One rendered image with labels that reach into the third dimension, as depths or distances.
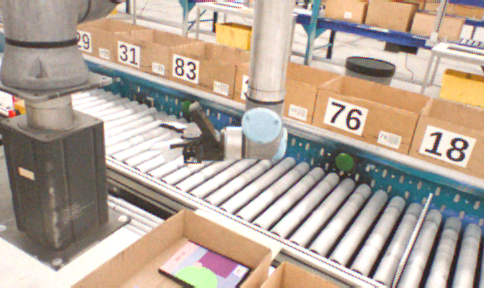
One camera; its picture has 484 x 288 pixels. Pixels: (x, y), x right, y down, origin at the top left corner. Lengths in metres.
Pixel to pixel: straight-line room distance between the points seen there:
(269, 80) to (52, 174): 0.55
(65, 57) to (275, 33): 0.47
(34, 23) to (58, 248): 0.56
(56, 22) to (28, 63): 0.11
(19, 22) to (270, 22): 0.52
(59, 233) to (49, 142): 0.25
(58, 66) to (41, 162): 0.23
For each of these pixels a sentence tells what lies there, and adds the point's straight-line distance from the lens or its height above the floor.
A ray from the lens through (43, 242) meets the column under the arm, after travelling 1.21.
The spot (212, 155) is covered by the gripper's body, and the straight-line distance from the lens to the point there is 1.14.
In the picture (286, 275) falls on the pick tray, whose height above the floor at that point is 0.81.
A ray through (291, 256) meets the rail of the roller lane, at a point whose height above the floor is 0.72.
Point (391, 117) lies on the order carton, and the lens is 1.58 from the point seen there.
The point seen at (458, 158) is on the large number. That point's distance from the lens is 1.58.
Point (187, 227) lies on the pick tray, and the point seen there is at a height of 0.80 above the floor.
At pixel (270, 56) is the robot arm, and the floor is 1.31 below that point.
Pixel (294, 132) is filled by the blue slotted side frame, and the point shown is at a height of 0.86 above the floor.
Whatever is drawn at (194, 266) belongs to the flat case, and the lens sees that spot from 1.06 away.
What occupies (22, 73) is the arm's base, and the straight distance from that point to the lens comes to 1.00.
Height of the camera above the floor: 1.50
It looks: 25 degrees down
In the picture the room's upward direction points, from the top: 7 degrees clockwise
